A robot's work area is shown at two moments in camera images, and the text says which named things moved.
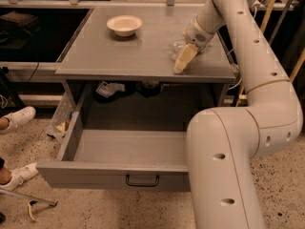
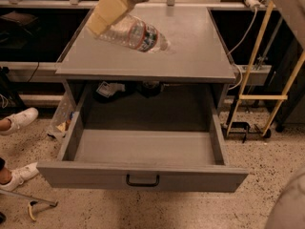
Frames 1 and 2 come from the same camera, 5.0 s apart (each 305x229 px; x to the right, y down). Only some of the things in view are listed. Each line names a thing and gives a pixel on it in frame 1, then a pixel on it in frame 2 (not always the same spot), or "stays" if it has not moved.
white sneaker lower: (19, 176) stays
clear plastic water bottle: (175, 48) to (132, 31)
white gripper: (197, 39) to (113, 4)
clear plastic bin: (61, 118) stays
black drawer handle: (129, 183) stays
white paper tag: (107, 89) stays
